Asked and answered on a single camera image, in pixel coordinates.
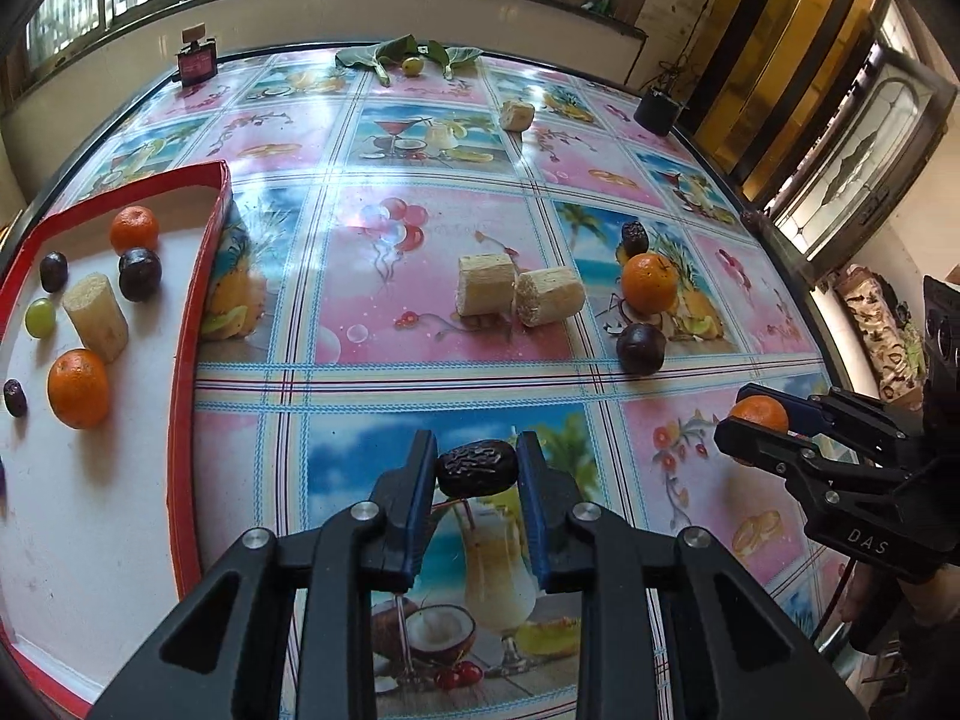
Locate orange tangerine placed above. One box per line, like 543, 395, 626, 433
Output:
109, 205, 160, 255
729, 395, 789, 434
47, 348, 110, 429

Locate green leaves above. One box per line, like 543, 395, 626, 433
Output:
335, 34, 483, 88

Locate black cup with stick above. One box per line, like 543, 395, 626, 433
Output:
633, 88, 682, 137

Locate red rimmed white tray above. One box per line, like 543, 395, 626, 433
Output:
2, 163, 231, 717

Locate person's right hand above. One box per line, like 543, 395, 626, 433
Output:
839, 564, 960, 628

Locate small dark grape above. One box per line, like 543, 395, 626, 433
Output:
39, 250, 68, 294

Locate dark purple plum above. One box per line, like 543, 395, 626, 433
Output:
617, 322, 667, 376

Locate small green fruit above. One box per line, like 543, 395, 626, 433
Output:
400, 55, 425, 78

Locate dark date far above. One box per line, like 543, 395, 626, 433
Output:
620, 220, 649, 259

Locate green grape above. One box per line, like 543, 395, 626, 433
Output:
25, 298, 57, 340

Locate dark ball on rim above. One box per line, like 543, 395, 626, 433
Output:
740, 210, 768, 236

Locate dark small date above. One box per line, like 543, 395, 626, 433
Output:
2, 379, 28, 419

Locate red perfume bottle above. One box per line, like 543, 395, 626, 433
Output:
178, 23, 218, 88

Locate dark wrinkled date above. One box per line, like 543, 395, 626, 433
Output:
436, 439, 519, 499

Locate far sugarcane piece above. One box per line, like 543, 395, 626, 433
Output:
500, 99, 535, 133

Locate orange tangerine far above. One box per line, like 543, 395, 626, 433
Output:
622, 252, 679, 316

